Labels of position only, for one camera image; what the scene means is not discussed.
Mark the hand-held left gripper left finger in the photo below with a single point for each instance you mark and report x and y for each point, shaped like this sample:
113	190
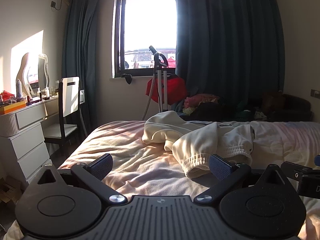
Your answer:
101	166

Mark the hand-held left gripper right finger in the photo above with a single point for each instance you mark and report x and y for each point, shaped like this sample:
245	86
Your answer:
220	166

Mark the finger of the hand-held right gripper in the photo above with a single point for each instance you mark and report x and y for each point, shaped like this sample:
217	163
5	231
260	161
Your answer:
307	180
317	160

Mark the pile of mixed clothes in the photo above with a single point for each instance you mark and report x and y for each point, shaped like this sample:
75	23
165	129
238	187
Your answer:
197	101

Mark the dark sofa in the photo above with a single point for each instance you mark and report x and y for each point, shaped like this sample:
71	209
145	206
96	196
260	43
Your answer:
295	107

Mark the white dressing table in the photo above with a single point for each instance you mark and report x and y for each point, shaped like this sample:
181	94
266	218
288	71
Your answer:
27	135

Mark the red garment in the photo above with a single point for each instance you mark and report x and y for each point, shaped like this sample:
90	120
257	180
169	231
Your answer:
175	87

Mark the black object on window sill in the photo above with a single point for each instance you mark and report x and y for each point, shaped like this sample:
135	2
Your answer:
128	78

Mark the white garment steamer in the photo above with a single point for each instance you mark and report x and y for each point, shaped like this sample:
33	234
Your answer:
158	92

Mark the row of cosmetic bottles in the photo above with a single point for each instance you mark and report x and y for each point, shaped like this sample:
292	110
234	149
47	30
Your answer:
40	95

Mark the flattened brown cardboard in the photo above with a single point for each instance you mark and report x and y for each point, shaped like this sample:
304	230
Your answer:
10	191

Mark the orange box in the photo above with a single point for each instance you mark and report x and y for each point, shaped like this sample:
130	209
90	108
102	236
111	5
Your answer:
12	108

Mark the wavy framed mirror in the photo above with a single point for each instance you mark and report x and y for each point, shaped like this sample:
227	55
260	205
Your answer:
35	75

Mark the dark teal curtain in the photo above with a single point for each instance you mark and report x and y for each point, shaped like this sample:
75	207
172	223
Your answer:
225	42
82	55

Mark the grey spray can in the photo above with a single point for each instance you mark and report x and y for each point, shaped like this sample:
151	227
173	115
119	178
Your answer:
18	88

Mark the red plastic bag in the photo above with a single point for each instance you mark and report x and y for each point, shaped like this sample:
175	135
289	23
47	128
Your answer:
6	95

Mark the dark framed window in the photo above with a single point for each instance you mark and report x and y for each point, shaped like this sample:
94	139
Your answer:
147	30

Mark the wall switch panel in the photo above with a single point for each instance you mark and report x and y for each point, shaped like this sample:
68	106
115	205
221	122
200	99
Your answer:
315	93

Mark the white chair with black frame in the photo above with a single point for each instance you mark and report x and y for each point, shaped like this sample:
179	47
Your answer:
70	95

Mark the black wall plug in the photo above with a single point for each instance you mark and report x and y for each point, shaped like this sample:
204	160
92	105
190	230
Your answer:
53	5

